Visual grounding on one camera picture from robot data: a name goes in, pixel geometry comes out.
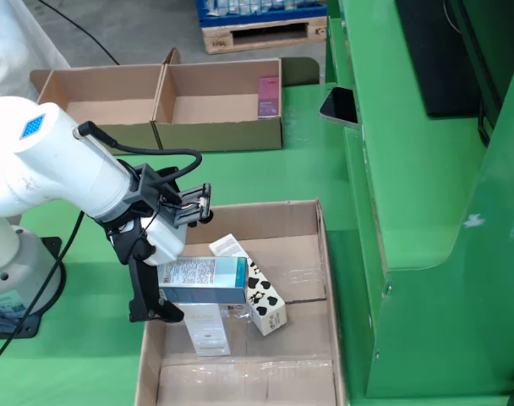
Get blue white Enough carton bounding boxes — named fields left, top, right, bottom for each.
left=157, top=255, right=249, bottom=305

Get white silver cosmetic carton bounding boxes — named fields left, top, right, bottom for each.
left=183, top=302, right=232, bottom=357

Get thin black cable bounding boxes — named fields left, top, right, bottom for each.
left=36, top=0, right=122, bottom=68

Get black monitor cable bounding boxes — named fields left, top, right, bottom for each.
left=476, top=99, right=495, bottom=147

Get brown cardboard box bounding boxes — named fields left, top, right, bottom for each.
left=30, top=63, right=165, bottom=147
left=150, top=47, right=321, bottom=154

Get green metal workstation stand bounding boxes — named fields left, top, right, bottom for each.
left=324, top=0, right=514, bottom=406

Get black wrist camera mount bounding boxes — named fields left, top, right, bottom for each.
left=132, top=162, right=216, bottom=229

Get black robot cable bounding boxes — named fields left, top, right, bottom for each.
left=0, top=211, right=85, bottom=376

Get black monitor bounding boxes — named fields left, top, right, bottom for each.
left=394, top=0, right=504, bottom=118

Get small pink carton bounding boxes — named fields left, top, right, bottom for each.
left=257, top=76, right=282, bottom=119

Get shallow cardboard tray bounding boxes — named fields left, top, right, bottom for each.
left=134, top=199, right=347, bottom=406

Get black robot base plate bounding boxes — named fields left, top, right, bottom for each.
left=0, top=236, right=68, bottom=339

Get thick black wrist cable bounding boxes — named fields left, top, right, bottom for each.
left=76, top=120, right=204, bottom=188

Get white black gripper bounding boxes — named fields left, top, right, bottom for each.
left=96, top=211, right=189, bottom=324

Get wooden pallet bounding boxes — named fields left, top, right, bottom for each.
left=200, top=16, right=328, bottom=55

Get cow print carton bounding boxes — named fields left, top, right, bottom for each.
left=209, top=233, right=288, bottom=337

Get black smartphone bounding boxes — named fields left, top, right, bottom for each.
left=318, top=86, right=360, bottom=130

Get blue wire mesh cage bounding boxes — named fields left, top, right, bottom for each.
left=195, top=0, right=329, bottom=29

